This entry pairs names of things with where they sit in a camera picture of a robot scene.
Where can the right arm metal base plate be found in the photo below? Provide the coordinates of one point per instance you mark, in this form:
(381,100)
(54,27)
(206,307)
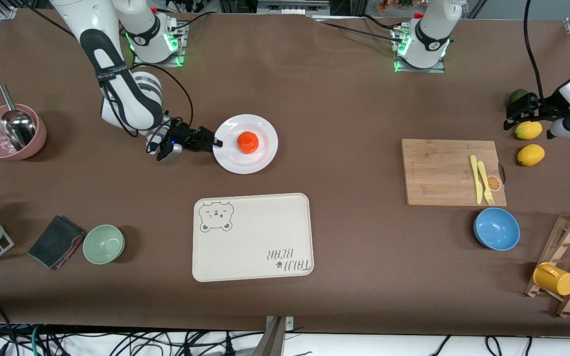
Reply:
(178,49)

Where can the silver metal frame piece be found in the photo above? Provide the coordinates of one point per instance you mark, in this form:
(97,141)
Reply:
(292,7)

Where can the yellow lemon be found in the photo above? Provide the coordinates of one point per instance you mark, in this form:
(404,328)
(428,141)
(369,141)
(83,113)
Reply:
(531,155)
(531,131)

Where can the orange mandarin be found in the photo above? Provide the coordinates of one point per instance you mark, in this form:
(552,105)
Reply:
(248,142)

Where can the metal scoop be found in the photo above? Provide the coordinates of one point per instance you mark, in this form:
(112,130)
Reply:
(18,128)

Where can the grey metal bar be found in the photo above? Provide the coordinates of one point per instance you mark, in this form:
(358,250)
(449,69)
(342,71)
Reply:
(271,341)

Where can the dark green avocado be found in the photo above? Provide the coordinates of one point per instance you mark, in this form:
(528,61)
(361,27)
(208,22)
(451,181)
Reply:
(517,94)

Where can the yellow plastic fork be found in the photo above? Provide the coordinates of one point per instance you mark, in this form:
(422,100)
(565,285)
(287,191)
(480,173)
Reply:
(484,178)

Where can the wooden mug rack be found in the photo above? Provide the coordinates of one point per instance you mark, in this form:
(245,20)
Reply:
(569,257)

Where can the yellow plastic knife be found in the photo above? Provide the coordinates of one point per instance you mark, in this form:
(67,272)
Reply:
(476,180)

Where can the blue bowl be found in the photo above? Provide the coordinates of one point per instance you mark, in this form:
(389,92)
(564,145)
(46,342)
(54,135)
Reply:
(497,229)

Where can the yellow mug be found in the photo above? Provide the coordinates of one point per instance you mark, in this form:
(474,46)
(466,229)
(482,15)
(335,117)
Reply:
(554,279)

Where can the cream bear print tray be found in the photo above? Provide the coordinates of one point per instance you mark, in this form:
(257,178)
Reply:
(245,242)

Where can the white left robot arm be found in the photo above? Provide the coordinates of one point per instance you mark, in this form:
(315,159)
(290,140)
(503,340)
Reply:
(431,34)

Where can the metal clamp bracket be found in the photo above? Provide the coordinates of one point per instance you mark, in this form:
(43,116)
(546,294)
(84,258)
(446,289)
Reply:
(289,323)

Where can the white round plate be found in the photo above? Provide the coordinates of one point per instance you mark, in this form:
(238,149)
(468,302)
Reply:
(230,159)

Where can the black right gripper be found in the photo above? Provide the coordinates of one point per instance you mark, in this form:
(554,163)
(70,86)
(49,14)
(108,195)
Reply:
(182,134)

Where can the pale green bowl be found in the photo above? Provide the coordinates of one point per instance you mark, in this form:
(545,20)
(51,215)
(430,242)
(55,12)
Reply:
(103,244)

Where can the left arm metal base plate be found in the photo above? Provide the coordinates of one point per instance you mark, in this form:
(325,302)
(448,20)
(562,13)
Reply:
(438,68)

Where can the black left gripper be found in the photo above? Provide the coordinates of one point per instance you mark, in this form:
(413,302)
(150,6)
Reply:
(546,108)

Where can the dark grey folded cloth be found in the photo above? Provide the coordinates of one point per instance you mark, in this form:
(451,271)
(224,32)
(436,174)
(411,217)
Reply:
(55,241)

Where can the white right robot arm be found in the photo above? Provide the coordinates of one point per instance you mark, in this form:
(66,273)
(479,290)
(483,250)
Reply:
(92,24)

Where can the wooden cutting board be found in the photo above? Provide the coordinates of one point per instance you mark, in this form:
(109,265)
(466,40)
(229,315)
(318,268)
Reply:
(433,168)

